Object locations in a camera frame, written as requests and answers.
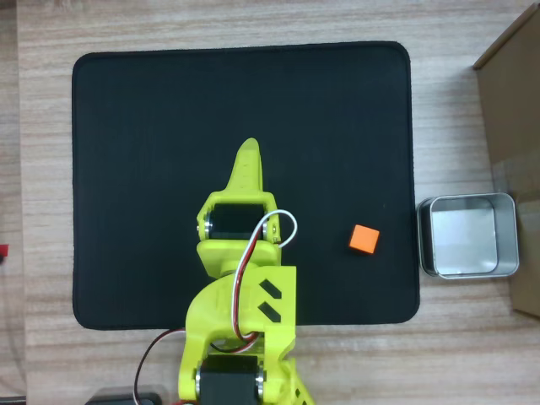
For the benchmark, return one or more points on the black rectangular mat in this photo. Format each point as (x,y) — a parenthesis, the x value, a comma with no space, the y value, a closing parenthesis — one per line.
(169,126)

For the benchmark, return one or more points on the yellow-green robot arm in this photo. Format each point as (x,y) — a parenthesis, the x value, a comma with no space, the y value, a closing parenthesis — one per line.
(211,304)

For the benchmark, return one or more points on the brown cardboard box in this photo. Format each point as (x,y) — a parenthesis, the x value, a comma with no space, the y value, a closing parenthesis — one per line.
(514,126)

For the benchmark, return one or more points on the small red object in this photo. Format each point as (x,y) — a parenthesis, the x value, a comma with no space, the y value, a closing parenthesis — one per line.
(3,252)

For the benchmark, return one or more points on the yellow-green gripper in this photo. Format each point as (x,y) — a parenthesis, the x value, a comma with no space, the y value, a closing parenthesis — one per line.
(224,251)

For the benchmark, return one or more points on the black power adapter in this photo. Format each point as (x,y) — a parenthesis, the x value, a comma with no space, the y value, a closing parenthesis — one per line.
(122,398)

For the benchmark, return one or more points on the orange cube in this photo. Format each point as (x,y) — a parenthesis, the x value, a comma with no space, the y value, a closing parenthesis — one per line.
(363,238)

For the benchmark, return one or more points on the square metal tin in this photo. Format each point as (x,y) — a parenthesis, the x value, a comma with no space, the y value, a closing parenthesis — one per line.
(464,236)

